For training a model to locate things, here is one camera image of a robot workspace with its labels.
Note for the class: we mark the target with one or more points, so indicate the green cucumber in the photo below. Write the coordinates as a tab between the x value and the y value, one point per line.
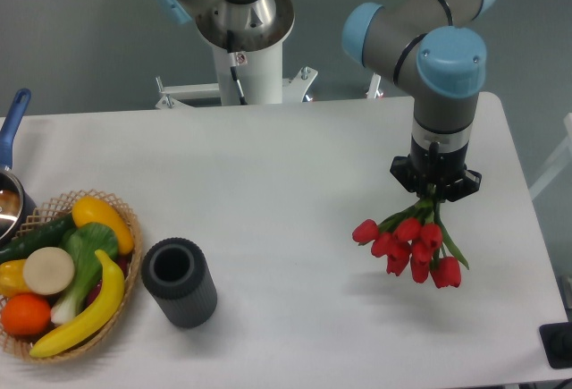
49	234

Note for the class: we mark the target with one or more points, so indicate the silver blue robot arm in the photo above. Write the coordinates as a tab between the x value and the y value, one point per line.
424	47

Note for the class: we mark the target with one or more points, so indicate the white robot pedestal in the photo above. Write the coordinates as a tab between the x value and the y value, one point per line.
246	42

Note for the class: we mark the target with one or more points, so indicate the yellow banana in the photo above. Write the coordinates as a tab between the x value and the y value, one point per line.
91	319

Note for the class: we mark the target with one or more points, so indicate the black device at edge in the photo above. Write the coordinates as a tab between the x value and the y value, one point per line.
556	339

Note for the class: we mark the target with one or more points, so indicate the white frame at right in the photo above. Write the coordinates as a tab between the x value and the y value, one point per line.
554	164

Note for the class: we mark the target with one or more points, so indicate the woven wicker basket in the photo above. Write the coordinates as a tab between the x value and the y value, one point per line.
19	346

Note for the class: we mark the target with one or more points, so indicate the green bok choy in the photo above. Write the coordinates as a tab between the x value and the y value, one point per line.
81	245

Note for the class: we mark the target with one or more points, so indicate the blue handled saucepan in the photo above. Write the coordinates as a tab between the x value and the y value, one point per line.
16	204

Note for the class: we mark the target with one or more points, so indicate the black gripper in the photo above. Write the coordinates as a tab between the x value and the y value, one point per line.
433	172

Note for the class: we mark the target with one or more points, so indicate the dark grey ribbed vase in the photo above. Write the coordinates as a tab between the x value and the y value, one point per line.
177	276

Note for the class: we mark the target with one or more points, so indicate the orange fruit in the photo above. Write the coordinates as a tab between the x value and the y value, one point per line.
26	314

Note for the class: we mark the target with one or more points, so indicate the red tulip bouquet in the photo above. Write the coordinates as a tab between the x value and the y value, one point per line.
415	238

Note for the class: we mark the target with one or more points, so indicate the yellow bell pepper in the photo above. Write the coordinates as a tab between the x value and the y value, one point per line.
12	282

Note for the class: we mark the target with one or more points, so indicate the beige round mushroom cap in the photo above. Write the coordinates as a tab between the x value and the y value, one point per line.
48	271

